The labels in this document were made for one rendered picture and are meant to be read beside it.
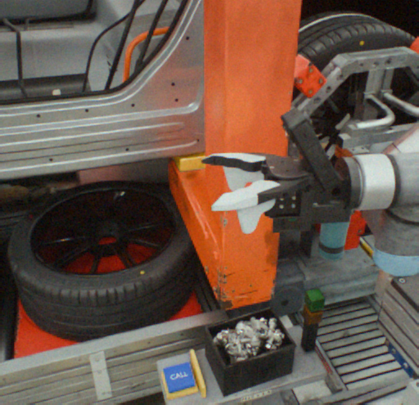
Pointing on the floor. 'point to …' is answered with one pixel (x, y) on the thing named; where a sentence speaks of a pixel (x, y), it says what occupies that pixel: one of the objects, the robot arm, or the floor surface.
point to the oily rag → (42, 194)
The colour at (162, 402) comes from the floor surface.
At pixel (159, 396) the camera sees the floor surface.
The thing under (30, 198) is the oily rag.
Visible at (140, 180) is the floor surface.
